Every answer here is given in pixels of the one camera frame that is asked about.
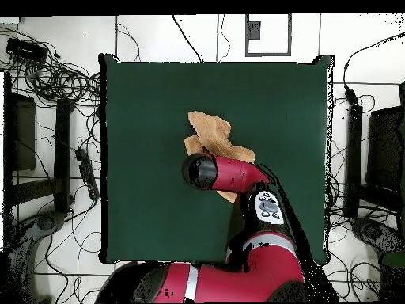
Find black cable with plug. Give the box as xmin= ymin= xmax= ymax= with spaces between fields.
xmin=343 ymin=30 xmax=405 ymax=105

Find black metal stand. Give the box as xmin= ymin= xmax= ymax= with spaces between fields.
xmin=343 ymin=81 xmax=405 ymax=219
xmin=2 ymin=72 xmax=75 ymax=222

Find dark green round object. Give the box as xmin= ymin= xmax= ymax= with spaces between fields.
xmin=380 ymin=249 xmax=405 ymax=269

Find dark green table cloth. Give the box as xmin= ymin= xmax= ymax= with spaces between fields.
xmin=98 ymin=53 xmax=336 ymax=265

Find black power strip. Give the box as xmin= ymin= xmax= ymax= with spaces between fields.
xmin=74 ymin=147 xmax=100 ymax=201

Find tan terry towel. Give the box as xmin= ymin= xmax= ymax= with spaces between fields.
xmin=184 ymin=110 xmax=256 ymax=204

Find tangled black cables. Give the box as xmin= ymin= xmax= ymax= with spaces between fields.
xmin=0 ymin=26 xmax=102 ymax=108

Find black adapter box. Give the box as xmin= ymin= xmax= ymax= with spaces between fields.
xmin=6 ymin=37 xmax=48 ymax=63

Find grey square floor frame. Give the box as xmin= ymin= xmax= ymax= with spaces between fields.
xmin=244 ymin=13 xmax=292 ymax=57

